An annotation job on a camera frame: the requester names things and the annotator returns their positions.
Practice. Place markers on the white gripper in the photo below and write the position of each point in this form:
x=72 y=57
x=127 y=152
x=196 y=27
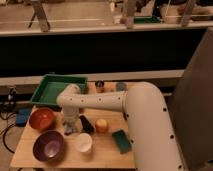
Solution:
x=70 y=118

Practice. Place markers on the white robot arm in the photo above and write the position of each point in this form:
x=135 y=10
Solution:
x=154 y=143

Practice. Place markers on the orange bowl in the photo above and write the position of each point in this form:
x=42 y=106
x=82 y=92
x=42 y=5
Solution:
x=41 y=119

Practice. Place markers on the green plastic tray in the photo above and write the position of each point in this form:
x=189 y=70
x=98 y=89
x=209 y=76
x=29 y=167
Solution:
x=52 y=85

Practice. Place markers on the white plastic cup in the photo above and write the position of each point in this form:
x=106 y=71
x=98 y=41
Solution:
x=83 y=143

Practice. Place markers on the yellow red apple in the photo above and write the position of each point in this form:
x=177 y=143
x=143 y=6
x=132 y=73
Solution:
x=101 y=126

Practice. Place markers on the purple bowl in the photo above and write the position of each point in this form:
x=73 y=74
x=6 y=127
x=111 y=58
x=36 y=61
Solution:
x=48 y=146

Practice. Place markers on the small metal cup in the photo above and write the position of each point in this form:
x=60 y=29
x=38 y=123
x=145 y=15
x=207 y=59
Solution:
x=99 y=86

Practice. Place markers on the blue box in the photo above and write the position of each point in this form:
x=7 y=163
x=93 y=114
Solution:
x=22 y=116

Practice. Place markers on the green sponge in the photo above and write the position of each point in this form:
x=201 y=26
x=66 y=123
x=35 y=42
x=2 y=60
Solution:
x=121 y=141

